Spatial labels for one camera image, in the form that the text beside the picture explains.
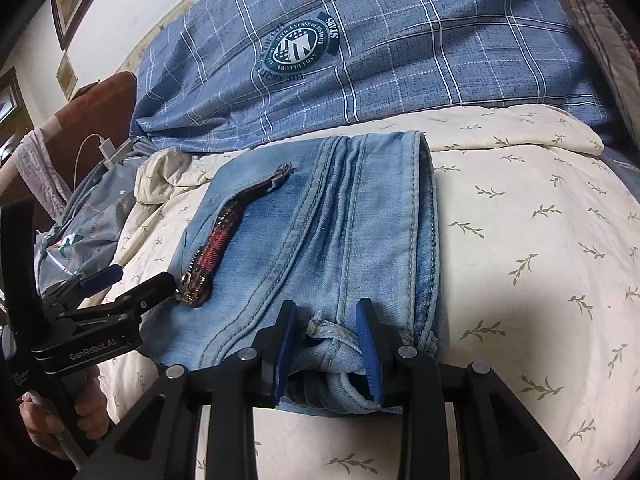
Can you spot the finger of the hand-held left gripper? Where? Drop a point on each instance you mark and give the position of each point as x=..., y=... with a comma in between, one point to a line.
x=102, y=275
x=155, y=285

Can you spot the blue-grey printed bed sheet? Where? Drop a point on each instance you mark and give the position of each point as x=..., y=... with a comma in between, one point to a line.
x=625, y=157

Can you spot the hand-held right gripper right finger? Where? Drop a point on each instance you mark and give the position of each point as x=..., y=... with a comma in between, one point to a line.
x=367, y=355

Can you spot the light blue denim pants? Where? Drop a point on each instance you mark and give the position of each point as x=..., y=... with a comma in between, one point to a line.
x=325, y=240

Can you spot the small wall poster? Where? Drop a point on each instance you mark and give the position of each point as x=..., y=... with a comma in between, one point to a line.
x=65, y=75

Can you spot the pink cloth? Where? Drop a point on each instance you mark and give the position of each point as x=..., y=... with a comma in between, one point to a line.
x=42, y=170

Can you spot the brown headboard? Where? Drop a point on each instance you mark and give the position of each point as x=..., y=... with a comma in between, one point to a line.
x=100, y=110

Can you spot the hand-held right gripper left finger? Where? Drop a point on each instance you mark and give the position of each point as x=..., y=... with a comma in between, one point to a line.
x=282, y=350

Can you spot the beige striped pillow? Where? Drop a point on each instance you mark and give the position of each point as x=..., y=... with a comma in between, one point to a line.
x=600, y=35

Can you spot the blue plaid pillow cover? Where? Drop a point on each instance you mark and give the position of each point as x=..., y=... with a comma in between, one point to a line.
x=400, y=50

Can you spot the white charger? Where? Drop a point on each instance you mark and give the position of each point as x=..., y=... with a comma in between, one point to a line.
x=111, y=152

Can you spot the cream leaf-print blanket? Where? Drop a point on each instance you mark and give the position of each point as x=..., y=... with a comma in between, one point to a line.
x=525, y=240

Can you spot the grey printed quilt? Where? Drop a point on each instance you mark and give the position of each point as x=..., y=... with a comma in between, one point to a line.
x=100, y=205

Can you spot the wooden window frame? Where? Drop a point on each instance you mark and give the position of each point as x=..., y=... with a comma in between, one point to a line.
x=7, y=105

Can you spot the person's left hand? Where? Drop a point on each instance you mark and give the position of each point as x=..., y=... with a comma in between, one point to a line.
x=92, y=410

